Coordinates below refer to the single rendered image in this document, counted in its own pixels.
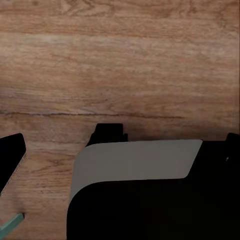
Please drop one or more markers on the standing mirror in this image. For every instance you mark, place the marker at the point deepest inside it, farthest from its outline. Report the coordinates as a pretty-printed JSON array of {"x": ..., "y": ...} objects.
[{"x": 9, "y": 226}]

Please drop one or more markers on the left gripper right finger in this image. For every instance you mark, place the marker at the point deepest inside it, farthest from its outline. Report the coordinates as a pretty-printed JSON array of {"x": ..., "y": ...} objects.
[{"x": 232, "y": 149}]

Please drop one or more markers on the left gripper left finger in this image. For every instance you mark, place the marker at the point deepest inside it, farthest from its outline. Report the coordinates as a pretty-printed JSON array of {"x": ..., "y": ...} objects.
[{"x": 12, "y": 150}]

